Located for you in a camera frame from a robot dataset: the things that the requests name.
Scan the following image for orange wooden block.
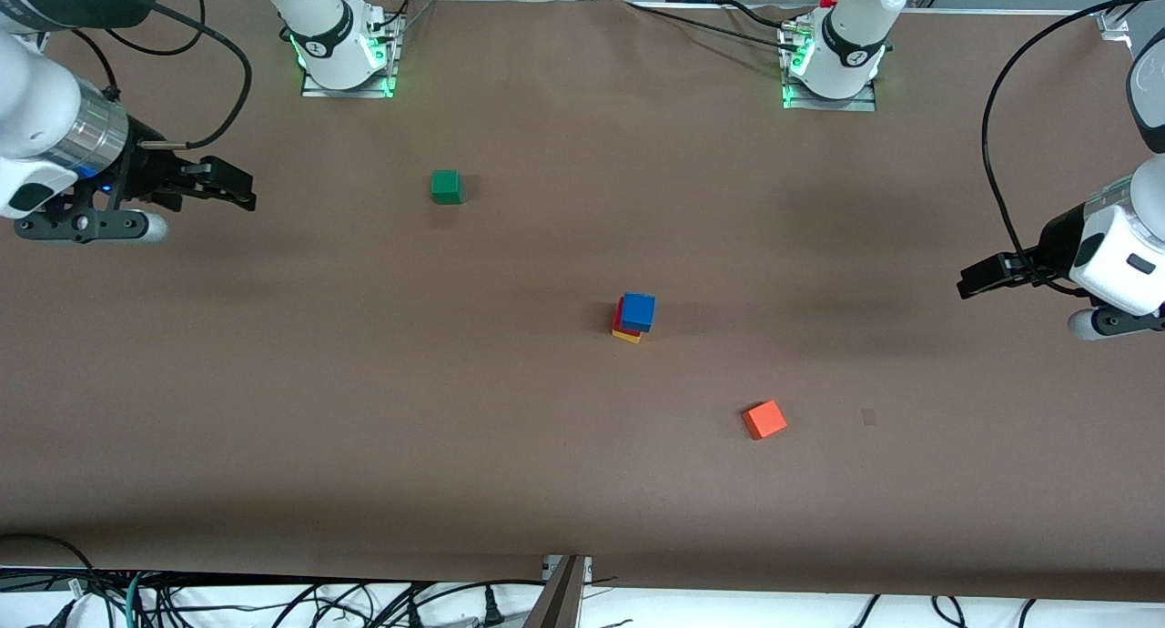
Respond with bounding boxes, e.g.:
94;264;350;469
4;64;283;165
743;400;788;441

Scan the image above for brown table cover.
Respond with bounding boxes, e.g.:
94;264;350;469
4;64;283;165
0;0;1165;602

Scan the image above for dark metal strut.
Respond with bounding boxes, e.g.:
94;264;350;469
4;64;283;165
522;555;588;628

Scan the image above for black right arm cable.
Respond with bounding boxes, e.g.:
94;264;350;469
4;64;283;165
73;0;253;149

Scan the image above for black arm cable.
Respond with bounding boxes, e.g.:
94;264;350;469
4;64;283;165
980;0;1165;288
73;0;253;149

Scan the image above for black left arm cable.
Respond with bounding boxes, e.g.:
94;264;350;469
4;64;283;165
980;0;1165;288

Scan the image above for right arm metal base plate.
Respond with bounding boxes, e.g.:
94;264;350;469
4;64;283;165
302;14;400;98

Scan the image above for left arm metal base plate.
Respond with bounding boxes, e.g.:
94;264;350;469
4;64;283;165
781;18;877;112

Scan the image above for black cable on table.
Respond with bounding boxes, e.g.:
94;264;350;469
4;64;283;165
623;0;806;54

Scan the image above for silver metal bracket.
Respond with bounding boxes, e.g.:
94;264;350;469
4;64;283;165
542;555;593;585

